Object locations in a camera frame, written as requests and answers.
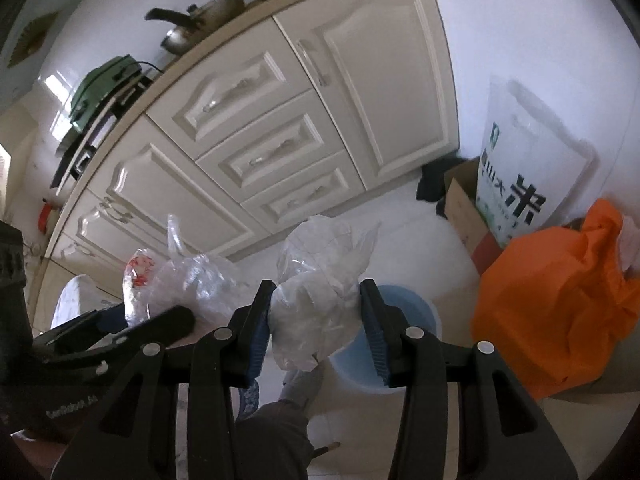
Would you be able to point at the white plastic bag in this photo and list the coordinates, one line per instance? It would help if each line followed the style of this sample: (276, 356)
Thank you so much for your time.
(315, 309)

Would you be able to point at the white rice sack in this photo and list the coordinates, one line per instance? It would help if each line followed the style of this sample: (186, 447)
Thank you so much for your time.
(530, 167)

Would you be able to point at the round table with patterned cloth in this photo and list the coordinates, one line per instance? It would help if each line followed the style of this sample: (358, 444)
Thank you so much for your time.
(80, 295)

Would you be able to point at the cardboard box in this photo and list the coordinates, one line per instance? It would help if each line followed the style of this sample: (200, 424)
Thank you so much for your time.
(462, 214)

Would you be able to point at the blue trash bin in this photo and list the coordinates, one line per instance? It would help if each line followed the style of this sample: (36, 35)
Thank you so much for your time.
(375, 361)

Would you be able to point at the orange bag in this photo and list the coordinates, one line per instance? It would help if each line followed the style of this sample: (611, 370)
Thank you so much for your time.
(557, 302)

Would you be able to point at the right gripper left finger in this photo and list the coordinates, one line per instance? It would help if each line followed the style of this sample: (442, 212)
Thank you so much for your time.
(132, 433)

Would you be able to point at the gas stove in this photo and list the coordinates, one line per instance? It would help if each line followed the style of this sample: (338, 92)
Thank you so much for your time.
(78, 147)

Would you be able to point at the green electric cooker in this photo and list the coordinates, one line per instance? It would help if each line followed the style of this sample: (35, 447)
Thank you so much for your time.
(98, 87)

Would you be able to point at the plastic bag with red print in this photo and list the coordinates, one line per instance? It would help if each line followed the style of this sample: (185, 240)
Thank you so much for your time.
(211, 287)

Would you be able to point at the person's leg and shoe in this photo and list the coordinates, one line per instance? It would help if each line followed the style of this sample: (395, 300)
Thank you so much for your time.
(273, 442)

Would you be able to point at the lower cream cabinets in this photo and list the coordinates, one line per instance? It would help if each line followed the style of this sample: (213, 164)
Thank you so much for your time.
(292, 109)

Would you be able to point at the black cloth on floor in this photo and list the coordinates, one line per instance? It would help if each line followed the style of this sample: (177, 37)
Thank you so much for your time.
(432, 187)

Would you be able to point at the steel wok pan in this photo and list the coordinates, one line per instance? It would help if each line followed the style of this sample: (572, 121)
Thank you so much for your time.
(196, 24)

